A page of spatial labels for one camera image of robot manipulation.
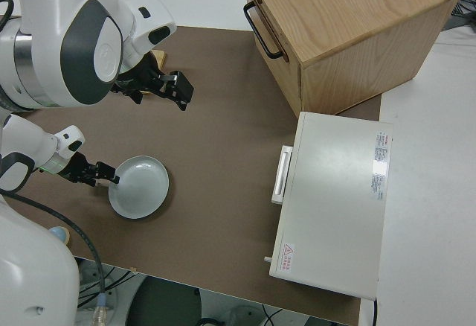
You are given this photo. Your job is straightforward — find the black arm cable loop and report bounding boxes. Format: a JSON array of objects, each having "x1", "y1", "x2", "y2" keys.
[{"x1": 0, "y1": 0, "x2": 16, "y2": 29}]

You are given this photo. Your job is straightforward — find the light wooden cabinet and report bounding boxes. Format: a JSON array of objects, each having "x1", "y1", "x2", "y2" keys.
[{"x1": 239, "y1": 0, "x2": 463, "y2": 116}]

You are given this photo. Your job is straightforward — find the white round base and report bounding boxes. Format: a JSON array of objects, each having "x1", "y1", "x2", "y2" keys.
[{"x1": 219, "y1": 301, "x2": 272, "y2": 326}]

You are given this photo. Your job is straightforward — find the white toaster oven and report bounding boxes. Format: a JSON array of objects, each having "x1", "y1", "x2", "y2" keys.
[{"x1": 268, "y1": 111, "x2": 394, "y2": 301}]

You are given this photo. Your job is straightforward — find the brown table mat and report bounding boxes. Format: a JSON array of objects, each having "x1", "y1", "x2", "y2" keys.
[{"x1": 0, "y1": 25, "x2": 383, "y2": 326}]

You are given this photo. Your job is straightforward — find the dark round disc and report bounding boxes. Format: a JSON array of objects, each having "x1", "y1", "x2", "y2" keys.
[{"x1": 125, "y1": 276, "x2": 204, "y2": 326}]

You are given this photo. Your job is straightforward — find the gray round plate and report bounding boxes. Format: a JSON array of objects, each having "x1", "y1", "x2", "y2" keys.
[{"x1": 107, "y1": 154, "x2": 170, "y2": 220}]

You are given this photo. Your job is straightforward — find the wooden mug rack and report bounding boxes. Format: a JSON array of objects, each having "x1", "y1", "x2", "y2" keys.
[{"x1": 141, "y1": 48, "x2": 167, "y2": 97}]

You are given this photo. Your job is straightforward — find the white oven door handle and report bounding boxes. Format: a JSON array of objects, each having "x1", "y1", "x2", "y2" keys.
[{"x1": 271, "y1": 145, "x2": 295, "y2": 205}]

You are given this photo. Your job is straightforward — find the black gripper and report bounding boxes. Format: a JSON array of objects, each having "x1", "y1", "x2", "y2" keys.
[
  {"x1": 57, "y1": 152, "x2": 121, "y2": 188},
  {"x1": 110, "y1": 51, "x2": 196, "y2": 112}
]

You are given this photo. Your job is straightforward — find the light blue plate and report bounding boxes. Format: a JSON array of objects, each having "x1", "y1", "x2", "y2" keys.
[{"x1": 48, "y1": 226, "x2": 71, "y2": 246}]

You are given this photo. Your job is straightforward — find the thick gray cable with connector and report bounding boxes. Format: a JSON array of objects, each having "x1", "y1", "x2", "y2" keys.
[{"x1": 0, "y1": 187, "x2": 112, "y2": 326}]

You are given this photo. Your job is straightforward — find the black drawer handle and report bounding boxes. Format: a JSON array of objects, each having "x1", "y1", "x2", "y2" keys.
[{"x1": 242, "y1": 1, "x2": 285, "y2": 60}]

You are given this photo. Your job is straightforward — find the tangled black cables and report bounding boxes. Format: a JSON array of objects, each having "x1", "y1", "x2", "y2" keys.
[{"x1": 448, "y1": 0, "x2": 476, "y2": 36}]

